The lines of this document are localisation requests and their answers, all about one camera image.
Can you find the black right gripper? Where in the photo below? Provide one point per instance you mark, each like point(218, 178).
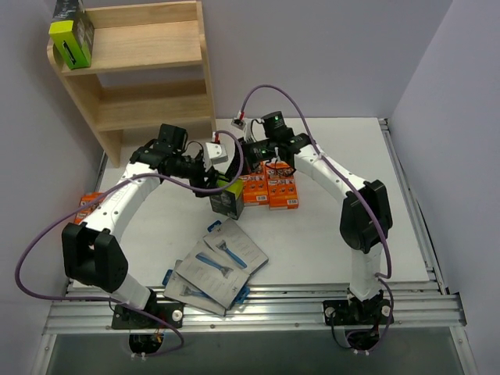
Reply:
point(242, 157)

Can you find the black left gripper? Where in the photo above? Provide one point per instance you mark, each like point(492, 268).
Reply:
point(211, 178)

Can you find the black green razor box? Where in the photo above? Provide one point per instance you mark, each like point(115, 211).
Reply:
point(72, 33)
point(229, 202)

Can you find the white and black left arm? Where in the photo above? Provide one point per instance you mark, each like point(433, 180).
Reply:
point(91, 249)

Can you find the wooden three-tier shelf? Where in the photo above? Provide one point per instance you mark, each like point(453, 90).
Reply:
point(150, 65)

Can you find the orange razor box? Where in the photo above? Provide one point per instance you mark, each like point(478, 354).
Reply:
point(89, 203)
point(255, 191)
point(281, 186)

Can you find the orange razor box right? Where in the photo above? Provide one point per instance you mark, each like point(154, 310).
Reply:
point(281, 186)

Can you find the grey blue razor pack upper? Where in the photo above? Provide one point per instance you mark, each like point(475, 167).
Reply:
point(232, 243)

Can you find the grey blue razor pack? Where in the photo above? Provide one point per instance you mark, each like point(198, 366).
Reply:
point(232, 243)
point(179, 289)
point(212, 274)

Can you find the grey blue razor pack middle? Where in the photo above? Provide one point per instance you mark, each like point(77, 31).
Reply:
point(212, 274)

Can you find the grey blue razor pack lower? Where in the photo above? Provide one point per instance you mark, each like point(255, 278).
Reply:
point(179, 289)

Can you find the orange razor box far left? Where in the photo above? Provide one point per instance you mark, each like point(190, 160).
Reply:
point(89, 203)

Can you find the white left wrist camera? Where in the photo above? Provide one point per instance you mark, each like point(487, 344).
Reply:
point(214, 151)

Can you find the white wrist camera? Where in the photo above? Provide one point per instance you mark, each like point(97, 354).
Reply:
point(214, 151)
point(240, 123)

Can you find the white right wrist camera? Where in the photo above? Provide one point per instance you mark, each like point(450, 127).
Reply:
point(240, 123)

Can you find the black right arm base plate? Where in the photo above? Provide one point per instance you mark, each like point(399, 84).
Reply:
point(356, 313)

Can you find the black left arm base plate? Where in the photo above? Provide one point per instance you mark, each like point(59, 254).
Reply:
point(126, 319)

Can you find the aluminium rail frame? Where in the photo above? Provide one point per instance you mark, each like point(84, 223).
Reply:
point(280, 328)

